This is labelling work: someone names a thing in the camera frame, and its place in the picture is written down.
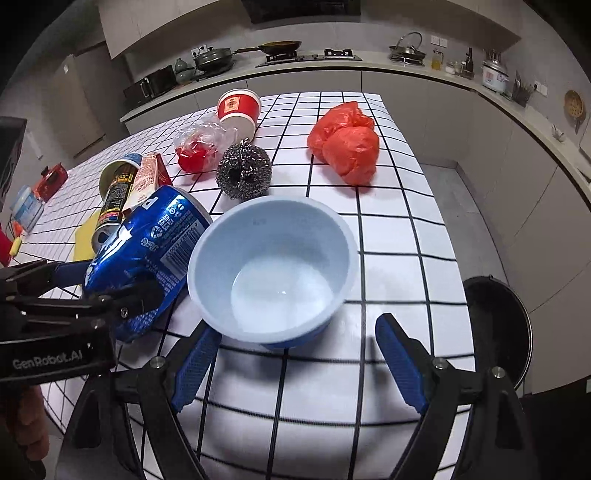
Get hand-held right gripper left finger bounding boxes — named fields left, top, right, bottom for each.
left=60, top=319, right=223, bottom=480

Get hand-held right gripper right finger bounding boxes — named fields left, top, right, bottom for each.
left=375, top=313, right=541, bottom=480

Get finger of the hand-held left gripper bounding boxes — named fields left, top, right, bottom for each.
left=14, top=279, right=165, bottom=325
left=0, top=259, right=95, bottom=305

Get crushed blue drink can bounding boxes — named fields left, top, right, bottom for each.
left=83, top=185, right=213, bottom=344

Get black printed can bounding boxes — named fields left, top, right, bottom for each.
left=92, top=162, right=139, bottom=252

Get black trash bin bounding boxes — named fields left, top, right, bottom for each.
left=462, top=275, right=534, bottom=393

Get light blue plastic bowl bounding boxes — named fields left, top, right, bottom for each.
left=187, top=196, right=360, bottom=354

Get person's left hand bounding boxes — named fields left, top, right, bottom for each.
left=0, top=385, right=50, bottom=463

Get yellow sponge cloth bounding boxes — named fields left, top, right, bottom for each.
left=74, top=210, right=103, bottom=265

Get red box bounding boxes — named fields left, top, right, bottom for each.
left=33, top=162, right=69, bottom=201

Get pink drink carton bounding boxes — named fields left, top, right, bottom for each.
left=126, top=152, right=174, bottom=209

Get black appliance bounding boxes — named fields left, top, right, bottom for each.
left=0, top=117, right=27, bottom=206

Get blue paper cup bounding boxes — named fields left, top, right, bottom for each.
left=99, top=153, right=144, bottom=197

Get clear plastic bag red contents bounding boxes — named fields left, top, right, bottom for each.
left=174, top=115, right=241, bottom=174

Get steel wool scrubber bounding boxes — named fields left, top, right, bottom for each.
left=216, top=142, right=273, bottom=200

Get grey refrigerator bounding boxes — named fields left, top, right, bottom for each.
left=60, top=44, right=125, bottom=158

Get black toaster oven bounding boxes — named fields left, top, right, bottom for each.
left=124, top=65, right=176, bottom=108

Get red paper cup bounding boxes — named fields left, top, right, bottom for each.
left=217, top=89, right=262, bottom=138

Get green ceramic teapot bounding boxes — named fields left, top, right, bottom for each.
left=174, top=58, right=197, bottom=85

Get dark lidded pan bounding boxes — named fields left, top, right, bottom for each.
left=193, top=46, right=234, bottom=75

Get frying pan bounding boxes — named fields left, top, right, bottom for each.
left=233, top=41, right=302, bottom=56

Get gas stove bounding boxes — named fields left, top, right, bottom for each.
left=255, top=48, right=363, bottom=68

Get utensil holder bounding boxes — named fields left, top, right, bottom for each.
left=512, top=71, right=532, bottom=107

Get white rice cooker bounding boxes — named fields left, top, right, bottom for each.
left=481, top=51, right=511, bottom=95

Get wok with glass lid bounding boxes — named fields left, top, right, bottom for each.
left=389, top=31, right=426, bottom=65

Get black range hood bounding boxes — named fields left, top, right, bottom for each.
left=240, top=0, right=361, bottom=24

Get woven wall basket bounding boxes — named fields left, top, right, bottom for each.
left=564, top=90, right=585, bottom=133

